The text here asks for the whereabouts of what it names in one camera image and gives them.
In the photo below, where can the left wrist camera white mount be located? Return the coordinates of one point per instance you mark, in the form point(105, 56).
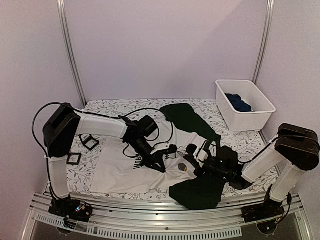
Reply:
point(164, 148)

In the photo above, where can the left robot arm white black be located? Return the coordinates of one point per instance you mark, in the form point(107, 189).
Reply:
point(68, 122)

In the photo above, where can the floral patterned table mat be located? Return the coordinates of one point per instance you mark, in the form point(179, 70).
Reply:
point(79, 177)

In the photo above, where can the dark blue cloth in bin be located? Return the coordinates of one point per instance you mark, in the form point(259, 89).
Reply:
point(237, 103)

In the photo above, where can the left aluminium frame post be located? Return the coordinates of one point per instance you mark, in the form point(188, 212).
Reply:
point(70, 52)

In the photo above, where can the aluminium frame post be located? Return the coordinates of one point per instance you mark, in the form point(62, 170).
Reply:
point(264, 40)
point(70, 52)

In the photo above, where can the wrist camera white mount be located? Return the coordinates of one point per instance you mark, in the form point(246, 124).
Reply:
point(164, 148)
point(196, 153)

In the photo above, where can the white plastic bin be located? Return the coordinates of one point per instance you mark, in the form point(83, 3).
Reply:
point(262, 108)

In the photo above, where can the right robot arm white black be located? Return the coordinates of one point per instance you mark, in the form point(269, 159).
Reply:
point(298, 146)

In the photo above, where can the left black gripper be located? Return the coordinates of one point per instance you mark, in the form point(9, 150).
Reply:
point(156, 158)

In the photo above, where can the white green raglan t-shirt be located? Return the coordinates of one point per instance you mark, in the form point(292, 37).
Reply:
point(119, 172)

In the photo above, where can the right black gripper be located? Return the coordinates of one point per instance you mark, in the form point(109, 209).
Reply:
point(200, 163)

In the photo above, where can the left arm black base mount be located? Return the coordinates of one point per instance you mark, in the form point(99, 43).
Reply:
point(71, 209)

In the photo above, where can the aluminium front rail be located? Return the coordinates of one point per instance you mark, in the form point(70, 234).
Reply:
point(128, 219)

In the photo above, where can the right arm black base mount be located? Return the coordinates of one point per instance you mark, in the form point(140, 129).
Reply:
point(267, 209)

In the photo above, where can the black display box far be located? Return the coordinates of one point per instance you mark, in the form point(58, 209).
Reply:
point(90, 142)

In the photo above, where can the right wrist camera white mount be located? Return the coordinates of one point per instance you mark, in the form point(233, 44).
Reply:
point(196, 153)

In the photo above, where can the black display box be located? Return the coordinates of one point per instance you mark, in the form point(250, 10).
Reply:
point(73, 158)
point(90, 142)

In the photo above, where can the black display box near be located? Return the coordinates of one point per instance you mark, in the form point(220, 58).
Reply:
point(73, 158)

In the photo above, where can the right aluminium frame post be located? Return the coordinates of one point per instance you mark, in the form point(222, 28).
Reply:
point(264, 40)

